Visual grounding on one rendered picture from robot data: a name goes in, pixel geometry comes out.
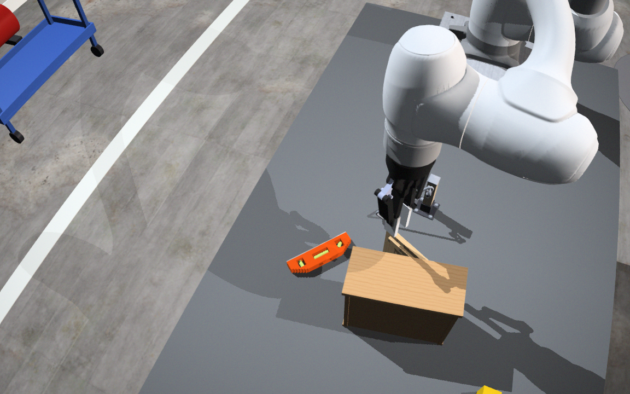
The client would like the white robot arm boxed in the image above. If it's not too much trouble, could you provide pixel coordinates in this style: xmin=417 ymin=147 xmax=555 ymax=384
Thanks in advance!
xmin=383 ymin=0 xmax=623 ymax=185

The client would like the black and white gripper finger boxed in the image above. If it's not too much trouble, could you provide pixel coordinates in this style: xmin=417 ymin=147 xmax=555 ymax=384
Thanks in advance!
xmin=400 ymin=172 xmax=430 ymax=228
xmin=374 ymin=179 xmax=413 ymax=237

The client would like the yellow tape measure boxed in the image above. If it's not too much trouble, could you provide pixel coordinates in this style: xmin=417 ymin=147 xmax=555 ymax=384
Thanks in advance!
xmin=476 ymin=386 xmax=501 ymax=394

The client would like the orange spirit level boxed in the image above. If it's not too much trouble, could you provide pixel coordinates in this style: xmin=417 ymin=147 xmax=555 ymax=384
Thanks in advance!
xmin=287 ymin=232 xmax=351 ymax=273

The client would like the brown wooden cabinet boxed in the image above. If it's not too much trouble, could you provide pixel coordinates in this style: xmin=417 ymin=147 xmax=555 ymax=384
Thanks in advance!
xmin=342 ymin=231 xmax=468 ymax=345

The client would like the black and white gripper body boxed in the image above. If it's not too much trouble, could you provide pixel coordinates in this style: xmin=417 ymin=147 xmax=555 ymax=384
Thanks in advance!
xmin=386 ymin=153 xmax=433 ymax=192

